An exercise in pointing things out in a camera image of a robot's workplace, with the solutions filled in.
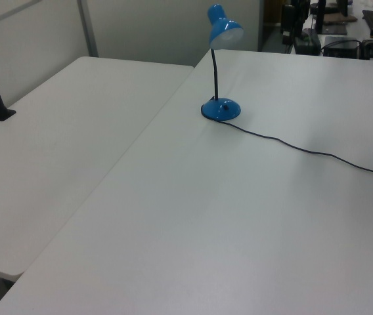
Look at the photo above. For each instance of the white side table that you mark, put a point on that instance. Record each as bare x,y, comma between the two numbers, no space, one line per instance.
58,147

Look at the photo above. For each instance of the brown flat object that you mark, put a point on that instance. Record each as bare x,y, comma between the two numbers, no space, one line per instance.
339,18

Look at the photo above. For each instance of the grey metal partition post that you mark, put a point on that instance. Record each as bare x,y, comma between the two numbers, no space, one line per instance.
88,29

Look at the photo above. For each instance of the black office equipment stack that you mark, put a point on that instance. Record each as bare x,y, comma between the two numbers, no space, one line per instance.
293,19

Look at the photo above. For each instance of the black monitor stand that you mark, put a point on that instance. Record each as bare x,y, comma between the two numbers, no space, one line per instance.
329,29

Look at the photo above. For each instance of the black electronics box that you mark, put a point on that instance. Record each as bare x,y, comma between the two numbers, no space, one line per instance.
341,46

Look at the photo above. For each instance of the blue gooseneck desk lamp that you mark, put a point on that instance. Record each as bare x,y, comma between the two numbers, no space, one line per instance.
221,110

